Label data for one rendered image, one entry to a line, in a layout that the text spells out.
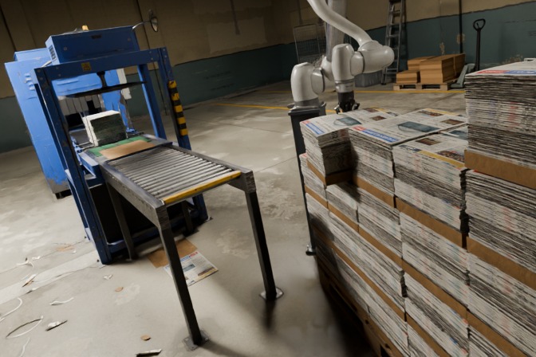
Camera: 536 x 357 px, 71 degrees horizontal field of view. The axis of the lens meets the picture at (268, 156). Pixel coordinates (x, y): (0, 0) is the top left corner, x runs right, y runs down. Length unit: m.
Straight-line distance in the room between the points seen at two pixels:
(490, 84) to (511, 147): 0.14
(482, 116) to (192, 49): 10.80
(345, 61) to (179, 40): 9.81
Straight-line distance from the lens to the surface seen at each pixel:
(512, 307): 1.10
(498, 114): 0.92
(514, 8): 8.42
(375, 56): 1.80
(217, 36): 11.88
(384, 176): 1.34
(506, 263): 1.04
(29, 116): 5.36
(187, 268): 2.87
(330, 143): 1.51
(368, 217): 1.54
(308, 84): 2.33
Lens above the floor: 1.43
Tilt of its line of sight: 17 degrees down
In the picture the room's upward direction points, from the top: 11 degrees counter-clockwise
